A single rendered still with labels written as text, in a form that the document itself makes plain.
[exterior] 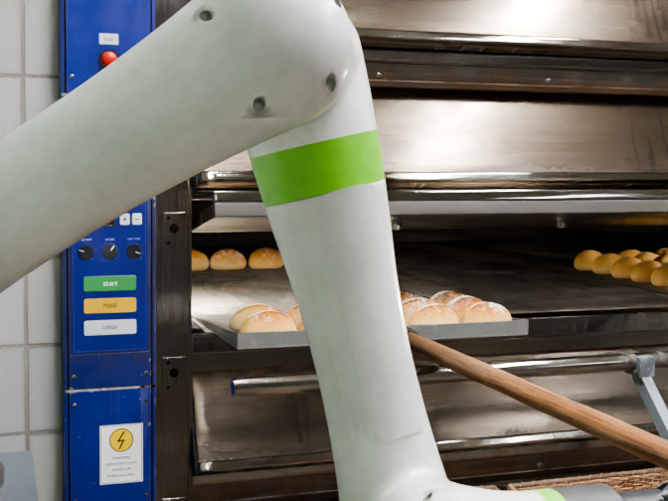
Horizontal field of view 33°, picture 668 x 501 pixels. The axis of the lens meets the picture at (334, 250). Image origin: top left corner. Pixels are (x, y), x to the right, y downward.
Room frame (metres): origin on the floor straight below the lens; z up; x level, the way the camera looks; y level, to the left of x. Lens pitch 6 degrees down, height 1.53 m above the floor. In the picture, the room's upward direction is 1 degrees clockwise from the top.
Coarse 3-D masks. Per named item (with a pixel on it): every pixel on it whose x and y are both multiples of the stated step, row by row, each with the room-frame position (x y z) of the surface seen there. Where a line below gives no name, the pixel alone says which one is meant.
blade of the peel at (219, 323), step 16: (208, 320) 2.13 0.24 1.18; (224, 320) 2.13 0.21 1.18; (512, 320) 2.04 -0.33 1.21; (528, 320) 2.05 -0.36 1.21; (224, 336) 1.95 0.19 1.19; (240, 336) 1.86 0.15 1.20; (256, 336) 1.87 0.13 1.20; (272, 336) 1.88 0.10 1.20; (288, 336) 1.89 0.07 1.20; (304, 336) 1.90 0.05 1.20; (432, 336) 1.98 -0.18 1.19; (448, 336) 1.99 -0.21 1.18; (464, 336) 2.00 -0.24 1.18; (480, 336) 2.01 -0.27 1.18; (496, 336) 2.02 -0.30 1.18
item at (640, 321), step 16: (544, 320) 2.26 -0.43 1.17; (560, 320) 2.27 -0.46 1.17; (576, 320) 2.28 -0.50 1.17; (592, 320) 2.30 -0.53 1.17; (608, 320) 2.31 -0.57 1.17; (624, 320) 2.32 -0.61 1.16; (640, 320) 2.34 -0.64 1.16; (656, 320) 2.35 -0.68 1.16; (192, 336) 2.01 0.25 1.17; (208, 336) 2.02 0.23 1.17; (512, 336) 2.23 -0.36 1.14; (528, 336) 2.24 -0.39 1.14; (192, 352) 2.01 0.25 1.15; (208, 352) 2.02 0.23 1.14; (224, 352) 2.03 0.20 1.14; (240, 352) 2.04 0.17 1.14
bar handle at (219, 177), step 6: (216, 174) 1.93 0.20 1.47; (222, 174) 1.93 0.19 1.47; (228, 174) 1.93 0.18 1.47; (234, 174) 1.94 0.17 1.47; (240, 174) 1.94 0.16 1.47; (246, 174) 1.94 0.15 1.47; (252, 174) 1.95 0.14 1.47; (390, 174) 2.04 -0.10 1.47; (216, 180) 1.93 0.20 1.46; (222, 180) 1.93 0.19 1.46; (228, 180) 1.93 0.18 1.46; (234, 180) 1.94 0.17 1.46; (240, 180) 1.94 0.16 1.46; (246, 180) 1.94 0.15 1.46; (252, 180) 1.95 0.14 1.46; (390, 180) 2.04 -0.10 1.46
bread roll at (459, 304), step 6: (450, 300) 2.13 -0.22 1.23; (456, 300) 2.12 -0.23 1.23; (462, 300) 2.12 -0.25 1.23; (468, 300) 2.12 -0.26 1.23; (474, 300) 2.12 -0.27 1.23; (480, 300) 2.13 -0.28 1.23; (450, 306) 2.11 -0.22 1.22; (456, 306) 2.11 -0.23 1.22; (462, 306) 2.11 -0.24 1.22; (468, 306) 2.11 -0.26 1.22; (456, 312) 2.10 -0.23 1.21; (462, 312) 2.10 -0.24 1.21
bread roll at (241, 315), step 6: (246, 306) 1.99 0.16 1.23; (252, 306) 1.98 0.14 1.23; (258, 306) 1.98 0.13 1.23; (264, 306) 1.99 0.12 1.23; (270, 306) 2.00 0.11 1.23; (240, 312) 1.98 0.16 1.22; (246, 312) 1.97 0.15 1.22; (252, 312) 1.97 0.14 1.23; (234, 318) 1.98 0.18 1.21; (240, 318) 1.97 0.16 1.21; (246, 318) 1.97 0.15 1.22; (234, 324) 1.97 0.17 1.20; (240, 324) 1.96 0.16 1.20; (234, 330) 1.97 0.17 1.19
